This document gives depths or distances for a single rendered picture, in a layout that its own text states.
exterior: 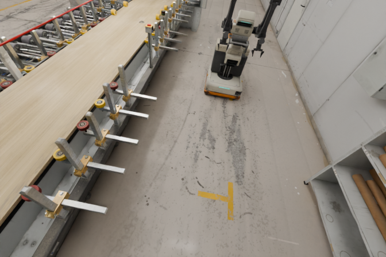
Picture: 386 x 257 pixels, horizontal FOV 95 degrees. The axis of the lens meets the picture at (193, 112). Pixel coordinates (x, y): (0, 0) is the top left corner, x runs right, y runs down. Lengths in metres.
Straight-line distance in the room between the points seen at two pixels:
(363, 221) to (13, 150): 2.69
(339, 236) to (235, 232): 1.01
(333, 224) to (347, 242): 0.16
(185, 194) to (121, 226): 0.68
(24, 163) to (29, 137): 0.20
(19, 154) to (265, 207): 2.22
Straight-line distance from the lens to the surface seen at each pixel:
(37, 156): 1.53
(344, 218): 2.67
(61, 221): 1.50
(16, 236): 1.62
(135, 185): 2.19
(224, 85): 3.01
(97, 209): 1.28
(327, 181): 2.79
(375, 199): 2.35
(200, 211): 2.12
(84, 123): 1.57
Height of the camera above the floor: 2.03
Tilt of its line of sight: 46 degrees down
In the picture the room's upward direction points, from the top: 10 degrees clockwise
